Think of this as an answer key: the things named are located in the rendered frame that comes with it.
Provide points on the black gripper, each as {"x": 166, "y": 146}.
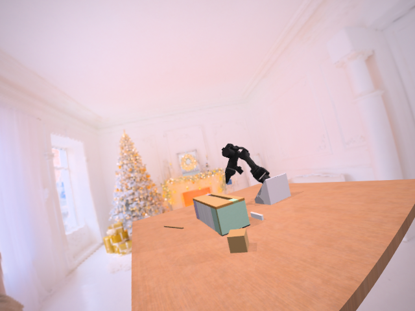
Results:
{"x": 230, "y": 171}

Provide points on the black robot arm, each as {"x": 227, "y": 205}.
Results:
{"x": 232, "y": 152}

